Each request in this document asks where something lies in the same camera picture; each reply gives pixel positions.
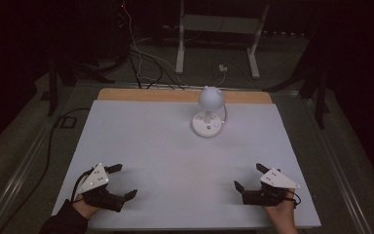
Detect white table lamp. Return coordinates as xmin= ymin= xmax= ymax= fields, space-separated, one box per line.
xmin=191 ymin=85 xmax=226 ymax=138

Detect person's left hand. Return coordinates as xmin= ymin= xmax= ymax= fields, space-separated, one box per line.
xmin=73 ymin=194 xmax=102 ymax=219

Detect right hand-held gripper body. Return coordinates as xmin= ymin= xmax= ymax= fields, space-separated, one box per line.
xmin=242 ymin=168 xmax=301 ymax=207

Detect black cable bundle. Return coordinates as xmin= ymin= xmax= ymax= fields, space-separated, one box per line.
xmin=127 ymin=45 xmax=186 ymax=91

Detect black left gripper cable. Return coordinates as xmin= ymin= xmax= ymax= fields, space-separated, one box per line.
xmin=70 ymin=169 xmax=95 ymax=203

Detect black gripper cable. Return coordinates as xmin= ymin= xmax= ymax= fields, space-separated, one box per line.
xmin=285 ymin=189 xmax=303 ymax=209
xmin=70 ymin=169 xmax=95 ymax=203

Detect white table sheet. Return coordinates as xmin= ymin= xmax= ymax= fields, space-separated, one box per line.
xmin=52 ymin=99 xmax=321 ymax=230

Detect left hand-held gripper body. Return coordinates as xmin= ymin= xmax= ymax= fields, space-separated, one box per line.
xmin=76 ymin=163 xmax=127 ymax=213

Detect metal floor rail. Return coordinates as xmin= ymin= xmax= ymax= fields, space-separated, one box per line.
xmin=305 ymin=97 xmax=374 ymax=234
xmin=0 ymin=128 xmax=57 ymax=234

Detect person's right hand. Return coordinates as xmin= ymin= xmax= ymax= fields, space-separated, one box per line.
xmin=264 ymin=188 xmax=298 ymax=228

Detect thin white cable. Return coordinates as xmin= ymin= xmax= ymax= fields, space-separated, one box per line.
xmin=121 ymin=0 xmax=184 ymax=86

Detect black stand legs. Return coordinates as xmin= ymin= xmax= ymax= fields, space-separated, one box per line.
xmin=262 ymin=62 xmax=331 ymax=130
xmin=45 ymin=53 xmax=117 ymax=117

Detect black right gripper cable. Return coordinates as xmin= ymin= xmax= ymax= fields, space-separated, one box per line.
xmin=285 ymin=189 xmax=303 ymax=209

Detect white metal stand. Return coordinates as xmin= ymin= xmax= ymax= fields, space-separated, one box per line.
xmin=174 ymin=0 xmax=271 ymax=80

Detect black floor cable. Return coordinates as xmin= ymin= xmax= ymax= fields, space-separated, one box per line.
xmin=0 ymin=107 xmax=92 ymax=234

